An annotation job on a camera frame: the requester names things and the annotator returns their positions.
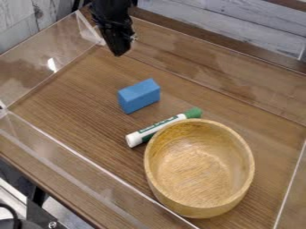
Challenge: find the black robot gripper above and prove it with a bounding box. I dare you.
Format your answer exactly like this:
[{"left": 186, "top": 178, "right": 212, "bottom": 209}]
[{"left": 90, "top": 0, "right": 135, "bottom": 56}]

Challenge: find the blue rectangular block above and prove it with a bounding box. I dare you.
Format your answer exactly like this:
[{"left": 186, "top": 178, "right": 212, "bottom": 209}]
[{"left": 118, "top": 79, "right": 161, "bottom": 114}]

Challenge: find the brown wooden bowl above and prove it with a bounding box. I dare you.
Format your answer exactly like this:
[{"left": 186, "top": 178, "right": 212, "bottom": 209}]
[{"left": 144, "top": 119, "right": 256, "bottom": 218}]

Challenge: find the green and white marker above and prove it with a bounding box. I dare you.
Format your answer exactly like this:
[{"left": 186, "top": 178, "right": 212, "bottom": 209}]
[{"left": 126, "top": 107, "right": 202, "bottom": 148}]

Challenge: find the clear acrylic corner bracket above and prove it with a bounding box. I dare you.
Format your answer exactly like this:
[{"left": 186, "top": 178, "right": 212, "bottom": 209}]
[{"left": 75, "top": 11, "right": 107, "bottom": 46}]

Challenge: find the clear acrylic barrier wall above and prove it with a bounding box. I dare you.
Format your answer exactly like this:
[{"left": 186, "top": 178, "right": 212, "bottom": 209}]
[{"left": 0, "top": 106, "right": 198, "bottom": 229}]

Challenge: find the black metal mount base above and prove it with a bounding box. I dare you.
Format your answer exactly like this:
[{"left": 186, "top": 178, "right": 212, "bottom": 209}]
[{"left": 0, "top": 204, "right": 67, "bottom": 229}]

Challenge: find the black cable at corner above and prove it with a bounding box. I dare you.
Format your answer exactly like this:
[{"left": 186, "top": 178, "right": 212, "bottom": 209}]
[{"left": 0, "top": 203, "right": 22, "bottom": 229}]

